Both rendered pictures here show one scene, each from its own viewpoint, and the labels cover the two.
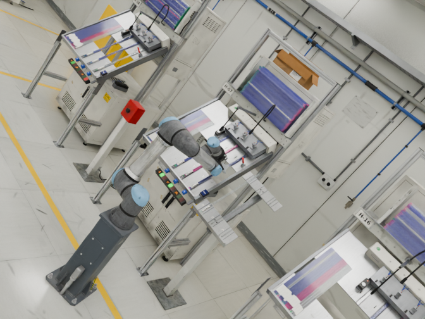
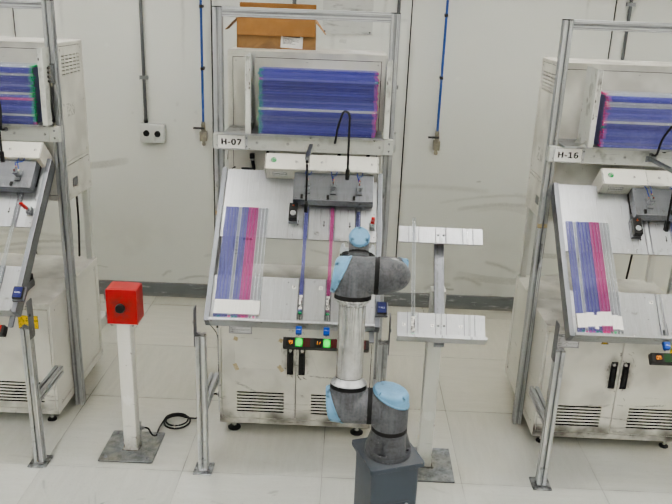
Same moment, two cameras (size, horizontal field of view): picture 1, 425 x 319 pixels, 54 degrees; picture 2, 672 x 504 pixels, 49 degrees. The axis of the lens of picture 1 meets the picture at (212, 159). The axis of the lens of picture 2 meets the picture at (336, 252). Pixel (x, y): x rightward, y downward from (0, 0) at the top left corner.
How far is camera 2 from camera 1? 1.39 m
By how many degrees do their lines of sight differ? 27
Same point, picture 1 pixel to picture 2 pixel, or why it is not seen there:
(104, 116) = (54, 351)
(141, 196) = (402, 395)
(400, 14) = not seen: outside the picture
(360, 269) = (613, 215)
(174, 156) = (281, 303)
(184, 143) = (400, 278)
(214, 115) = (252, 196)
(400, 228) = (617, 131)
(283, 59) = (254, 32)
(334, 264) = (590, 236)
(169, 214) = (315, 378)
